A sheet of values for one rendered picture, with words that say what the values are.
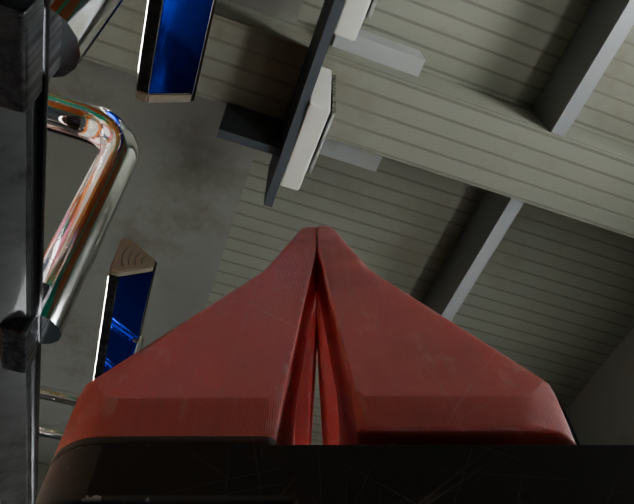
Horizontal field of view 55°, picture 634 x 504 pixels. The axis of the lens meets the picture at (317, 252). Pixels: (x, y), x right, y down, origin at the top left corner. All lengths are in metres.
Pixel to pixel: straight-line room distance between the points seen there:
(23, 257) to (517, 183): 2.42
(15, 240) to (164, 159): 2.53
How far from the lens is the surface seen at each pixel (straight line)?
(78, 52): 0.20
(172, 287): 3.14
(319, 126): 2.00
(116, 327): 1.23
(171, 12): 0.79
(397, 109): 2.36
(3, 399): 0.35
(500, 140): 2.49
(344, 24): 1.94
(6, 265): 0.26
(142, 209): 2.92
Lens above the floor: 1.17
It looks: 11 degrees up
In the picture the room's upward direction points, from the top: 106 degrees clockwise
